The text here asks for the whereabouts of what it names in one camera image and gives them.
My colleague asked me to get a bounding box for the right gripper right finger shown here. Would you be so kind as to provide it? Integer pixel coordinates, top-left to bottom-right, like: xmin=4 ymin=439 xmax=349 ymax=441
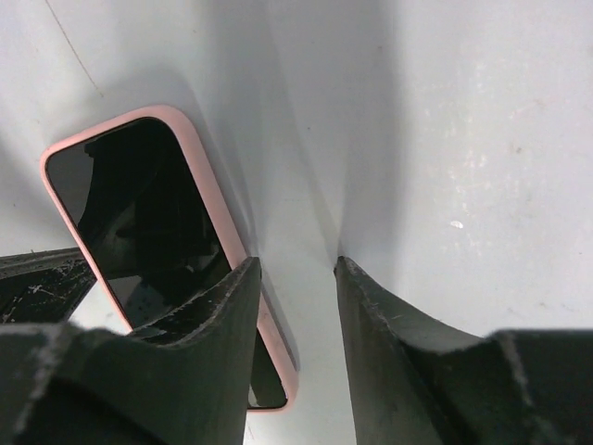
xmin=334 ymin=257 xmax=592 ymax=444

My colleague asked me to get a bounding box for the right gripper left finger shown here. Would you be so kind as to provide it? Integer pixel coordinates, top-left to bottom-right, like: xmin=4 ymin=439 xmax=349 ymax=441
xmin=1 ymin=257 xmax=261 ymax=444

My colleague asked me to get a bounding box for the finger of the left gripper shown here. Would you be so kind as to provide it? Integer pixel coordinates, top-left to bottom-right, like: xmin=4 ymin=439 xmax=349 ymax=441
xmin=1 ymin=248 xmax=95 ymax=324

